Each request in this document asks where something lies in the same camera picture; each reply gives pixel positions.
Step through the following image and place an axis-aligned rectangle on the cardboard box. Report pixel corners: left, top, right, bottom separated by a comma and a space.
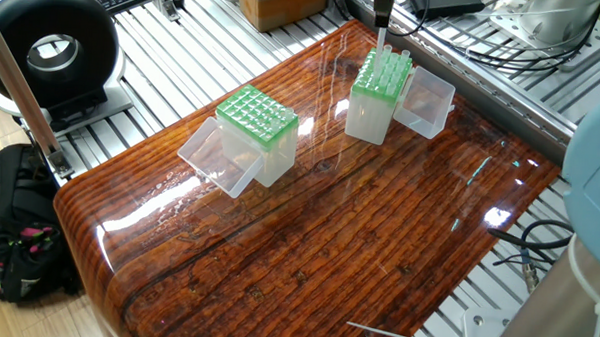
235, 0, 332, 35

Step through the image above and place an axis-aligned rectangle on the thin white plastic strip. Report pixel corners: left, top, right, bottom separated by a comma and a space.
346, 322, 416, 337

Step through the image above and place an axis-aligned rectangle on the black backpack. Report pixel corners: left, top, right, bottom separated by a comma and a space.
0, 143, 87, 307

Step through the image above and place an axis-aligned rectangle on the brown wooden pole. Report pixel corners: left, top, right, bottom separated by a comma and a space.
0, 13, 76, 176

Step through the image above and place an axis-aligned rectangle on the black loose cable with plug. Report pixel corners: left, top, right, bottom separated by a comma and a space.
494, 220, 577, 294

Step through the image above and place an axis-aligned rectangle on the clear pipette box green rack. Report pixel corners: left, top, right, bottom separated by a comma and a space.
343, 45, 460, 148
176, 82, 302, 201

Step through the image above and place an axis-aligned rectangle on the black round ring device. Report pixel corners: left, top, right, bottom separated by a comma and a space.
0, 0, 127, 133

